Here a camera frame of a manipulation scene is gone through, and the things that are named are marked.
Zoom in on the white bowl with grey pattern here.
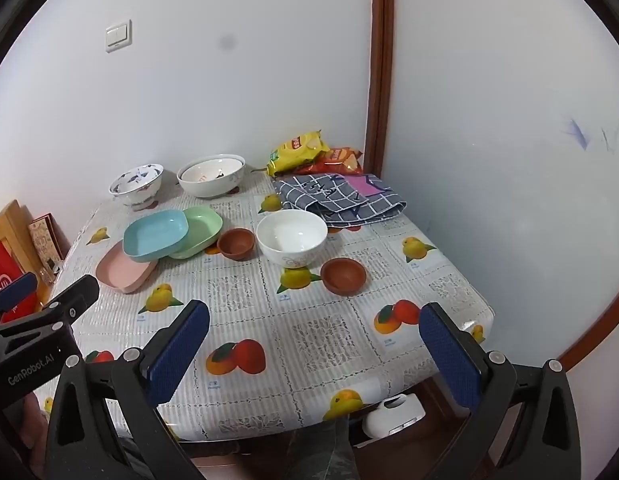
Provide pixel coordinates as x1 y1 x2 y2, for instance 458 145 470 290
256 210 328 268

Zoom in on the brown wooden door frame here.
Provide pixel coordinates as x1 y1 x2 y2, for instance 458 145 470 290
362 0 395 178

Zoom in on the fruit printed tablecloth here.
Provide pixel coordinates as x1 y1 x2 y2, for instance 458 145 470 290
37 172 495 443

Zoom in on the small brown bowl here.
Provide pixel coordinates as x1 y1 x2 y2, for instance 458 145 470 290
320 257 367 297
217 228 255 261

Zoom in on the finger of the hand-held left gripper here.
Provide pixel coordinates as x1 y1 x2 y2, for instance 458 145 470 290
37 274 101 328
0 271 38 322

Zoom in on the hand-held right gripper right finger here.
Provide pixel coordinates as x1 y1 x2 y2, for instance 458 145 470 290
418 302 583 480

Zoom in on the brown wooden baseboard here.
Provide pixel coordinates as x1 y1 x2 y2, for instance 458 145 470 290
558 255 619 373

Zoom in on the large white bowl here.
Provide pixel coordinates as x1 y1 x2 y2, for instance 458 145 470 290
177 154 246 198

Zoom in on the yellow chip bag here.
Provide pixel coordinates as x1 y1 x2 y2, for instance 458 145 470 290
266 130 324 177

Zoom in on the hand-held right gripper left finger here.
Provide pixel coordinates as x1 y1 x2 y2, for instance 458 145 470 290
44 300 211 480

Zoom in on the white bowl with orange print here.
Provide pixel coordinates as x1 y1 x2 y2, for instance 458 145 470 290
182 158 240 183

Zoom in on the pink plate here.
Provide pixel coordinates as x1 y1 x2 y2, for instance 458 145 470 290
96 240 159 294

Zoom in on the blue plate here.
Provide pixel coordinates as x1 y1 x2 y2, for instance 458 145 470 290
123 210 189 263

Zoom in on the orange chip bag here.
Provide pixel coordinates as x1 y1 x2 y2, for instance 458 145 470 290
302 146 364 177

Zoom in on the green plate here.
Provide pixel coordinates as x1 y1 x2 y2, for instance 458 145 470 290
167 206 224 260

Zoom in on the grey checked cloth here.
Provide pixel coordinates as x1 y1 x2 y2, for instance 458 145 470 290
274 172 407 227

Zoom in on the white plastic device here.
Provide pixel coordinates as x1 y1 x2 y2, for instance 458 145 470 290
362 393 426 438

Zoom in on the pink paper sheet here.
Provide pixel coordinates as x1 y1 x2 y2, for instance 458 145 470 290
345 175 390 197

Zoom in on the red paper bag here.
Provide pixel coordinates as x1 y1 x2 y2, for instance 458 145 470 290
0 240 45 323

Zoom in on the white wall light switch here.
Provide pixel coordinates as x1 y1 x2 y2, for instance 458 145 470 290
104 20 133 53

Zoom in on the blue patterned white bowl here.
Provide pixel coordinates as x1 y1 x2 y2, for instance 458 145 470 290
108 163 164 211

